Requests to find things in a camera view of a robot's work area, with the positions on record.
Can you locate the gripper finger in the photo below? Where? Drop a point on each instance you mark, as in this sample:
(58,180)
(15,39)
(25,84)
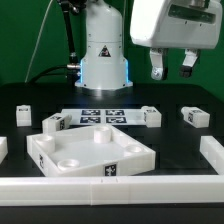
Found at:
(191,57)
(158,61)

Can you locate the white right fence wall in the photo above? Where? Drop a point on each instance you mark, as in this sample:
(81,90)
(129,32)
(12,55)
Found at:
(213,152)

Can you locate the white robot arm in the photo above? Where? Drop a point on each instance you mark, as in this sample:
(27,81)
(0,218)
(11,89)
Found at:
(104,68)

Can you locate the white left fence block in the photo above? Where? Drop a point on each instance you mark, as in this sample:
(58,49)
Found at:
(3,148)

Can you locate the white fiducial marker sheet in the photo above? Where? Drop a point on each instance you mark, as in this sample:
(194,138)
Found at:
(105,116)

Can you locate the white square tabletop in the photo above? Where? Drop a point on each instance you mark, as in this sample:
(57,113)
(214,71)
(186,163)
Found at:
(88,152)

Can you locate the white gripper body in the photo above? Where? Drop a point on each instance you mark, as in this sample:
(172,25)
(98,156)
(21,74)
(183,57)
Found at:
(175,24)

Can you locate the white fence wall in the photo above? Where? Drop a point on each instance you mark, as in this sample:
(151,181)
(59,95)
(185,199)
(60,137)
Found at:
(40,191)
(213,152)

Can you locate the white front fence wall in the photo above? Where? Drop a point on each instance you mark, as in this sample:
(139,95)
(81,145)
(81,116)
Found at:
(40,191)

